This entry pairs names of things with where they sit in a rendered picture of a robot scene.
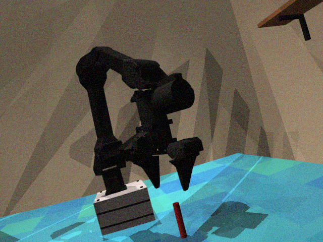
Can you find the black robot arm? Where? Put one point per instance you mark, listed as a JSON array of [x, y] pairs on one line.
[[165, 94]]

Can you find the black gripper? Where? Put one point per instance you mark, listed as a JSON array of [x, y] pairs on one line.
[[183, 152]]

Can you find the dark red peg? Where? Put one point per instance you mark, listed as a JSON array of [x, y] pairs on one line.
[[179, 219]]

